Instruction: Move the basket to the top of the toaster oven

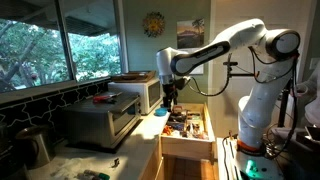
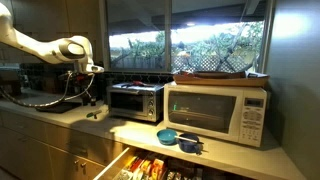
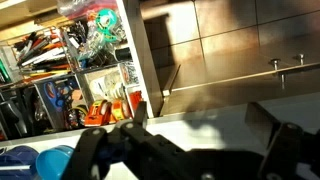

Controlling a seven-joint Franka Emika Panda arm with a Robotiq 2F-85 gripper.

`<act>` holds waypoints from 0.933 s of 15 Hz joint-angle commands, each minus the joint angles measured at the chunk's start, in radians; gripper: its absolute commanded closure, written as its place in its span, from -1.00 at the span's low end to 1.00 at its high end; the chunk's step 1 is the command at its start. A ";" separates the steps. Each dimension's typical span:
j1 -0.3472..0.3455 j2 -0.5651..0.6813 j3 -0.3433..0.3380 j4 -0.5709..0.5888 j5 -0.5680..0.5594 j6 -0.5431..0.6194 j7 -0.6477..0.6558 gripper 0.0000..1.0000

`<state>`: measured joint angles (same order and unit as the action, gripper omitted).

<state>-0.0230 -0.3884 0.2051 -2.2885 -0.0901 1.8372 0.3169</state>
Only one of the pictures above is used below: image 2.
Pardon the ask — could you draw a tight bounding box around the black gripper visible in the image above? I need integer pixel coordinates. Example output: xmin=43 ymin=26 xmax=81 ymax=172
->
xmin=70 ymin=71 xmax=97 ymax=101

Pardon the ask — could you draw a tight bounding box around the brown woven basket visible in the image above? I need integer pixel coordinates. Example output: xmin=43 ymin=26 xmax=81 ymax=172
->
xmin=180 ymin=70 xmax=248 ymax=80

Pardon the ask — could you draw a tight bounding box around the stainless steel toaster oven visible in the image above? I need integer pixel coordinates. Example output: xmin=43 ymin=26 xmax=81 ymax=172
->
xmin=106 ymin=82 xmax=165 ymax=123

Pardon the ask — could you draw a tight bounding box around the white microwave oven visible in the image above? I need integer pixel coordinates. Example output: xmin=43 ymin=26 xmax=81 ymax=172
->
xmin=162 ymin=81 xmax=269 ymax=148

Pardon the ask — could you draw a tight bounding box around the black flat plate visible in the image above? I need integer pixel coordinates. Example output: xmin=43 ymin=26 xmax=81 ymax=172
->
xmin=34 ymin=101 xmax=83 ymax=114

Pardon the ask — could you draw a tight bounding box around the green marker pen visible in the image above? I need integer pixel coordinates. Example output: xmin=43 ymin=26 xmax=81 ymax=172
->
xmin=86 ymin=109 xmax=103 ymax=120

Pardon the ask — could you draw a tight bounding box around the wooden counter cabinet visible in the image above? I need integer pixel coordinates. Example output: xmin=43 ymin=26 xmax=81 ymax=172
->
xmin=0 ymin=109 xmax=129 ymax=180

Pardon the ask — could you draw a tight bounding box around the teal bowl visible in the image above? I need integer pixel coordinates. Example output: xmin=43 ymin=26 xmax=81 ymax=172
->
xmin=156 ymin=129 xmax=179 ymax=146

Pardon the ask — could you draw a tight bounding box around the open wooden drawer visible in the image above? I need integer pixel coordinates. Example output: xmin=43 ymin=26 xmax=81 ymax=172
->
xmin=92 ymin=146 xmax=256 ymax=180

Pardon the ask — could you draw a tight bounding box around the large glass window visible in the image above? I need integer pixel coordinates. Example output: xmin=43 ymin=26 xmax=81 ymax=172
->
xmin=101 ymin=0 xmax=275 ymax=75

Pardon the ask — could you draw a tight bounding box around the white utensil stick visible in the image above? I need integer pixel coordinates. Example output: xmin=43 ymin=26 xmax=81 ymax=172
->
xmin=173 ymin=134 xmax=205 ymax=145

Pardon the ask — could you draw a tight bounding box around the dark blue bowl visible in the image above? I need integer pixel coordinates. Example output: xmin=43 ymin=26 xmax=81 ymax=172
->
xmin=176 ymin=133 xmax=203 ymax=155

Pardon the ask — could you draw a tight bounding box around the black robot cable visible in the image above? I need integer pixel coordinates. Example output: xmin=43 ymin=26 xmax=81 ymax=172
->
xmin=0 ymin=71 xmax=96 ymax=109

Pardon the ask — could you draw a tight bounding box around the red handled tool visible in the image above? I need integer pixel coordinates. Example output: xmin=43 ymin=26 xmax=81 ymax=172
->
xmin=120 ymin=80 xmax=145 ymax=89

